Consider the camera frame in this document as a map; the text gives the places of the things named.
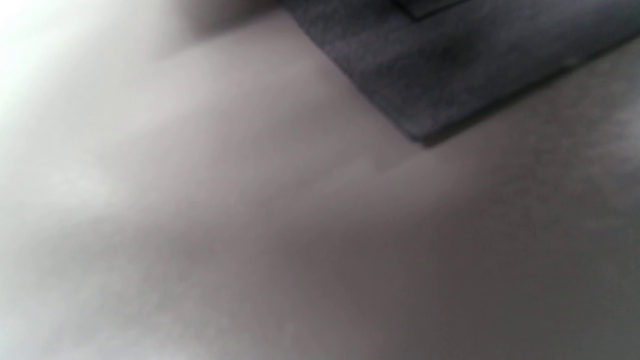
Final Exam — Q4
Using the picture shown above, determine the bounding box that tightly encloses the grey water writing practice cloth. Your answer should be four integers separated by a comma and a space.
280, 0, 640, 147

